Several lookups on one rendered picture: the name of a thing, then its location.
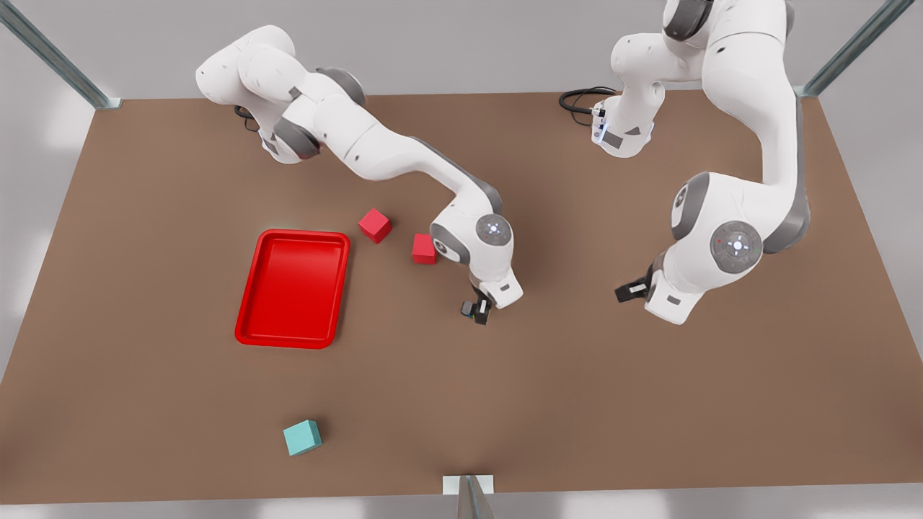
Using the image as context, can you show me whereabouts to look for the silver frame post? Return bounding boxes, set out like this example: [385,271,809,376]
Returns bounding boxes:
[795,0,917,99]
[442,474,495,519]
[0,0,123,110]

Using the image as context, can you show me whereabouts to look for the red rectangular tray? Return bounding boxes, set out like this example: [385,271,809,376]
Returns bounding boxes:
[234,229,351,350]

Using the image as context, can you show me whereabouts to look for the teal cube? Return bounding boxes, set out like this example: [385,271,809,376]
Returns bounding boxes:
[283,420,323,457]

